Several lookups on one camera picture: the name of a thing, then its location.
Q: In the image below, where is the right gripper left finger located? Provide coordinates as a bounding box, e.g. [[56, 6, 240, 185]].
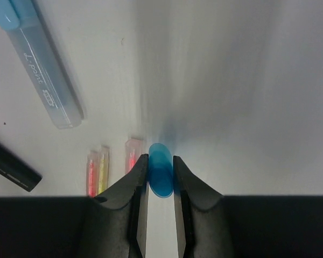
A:
[[0, 154, 149, 257]]

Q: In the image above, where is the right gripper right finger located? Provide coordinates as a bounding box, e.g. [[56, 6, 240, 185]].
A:
[[173, 156, 323, 257]]

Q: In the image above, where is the black pink highlighter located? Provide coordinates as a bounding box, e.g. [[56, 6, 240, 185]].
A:
[[0, 144, 43, 192]]

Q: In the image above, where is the thin red pen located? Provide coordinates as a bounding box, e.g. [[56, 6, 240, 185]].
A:
[[87, 151, 98, 197]]

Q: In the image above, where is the yellow highlighter pen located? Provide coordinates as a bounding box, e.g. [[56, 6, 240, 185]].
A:
[[97, 146, 109, 194]]

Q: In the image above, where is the grey purple marker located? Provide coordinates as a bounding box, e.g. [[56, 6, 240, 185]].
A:
[[125, 138, 143, 174]]

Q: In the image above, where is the light blue highlighter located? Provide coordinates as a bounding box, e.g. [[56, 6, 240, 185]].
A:
[[4, 1, 81, 129]]

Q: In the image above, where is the light blue cap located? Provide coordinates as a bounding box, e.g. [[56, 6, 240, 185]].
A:
[[0, 0, 20, 31]]

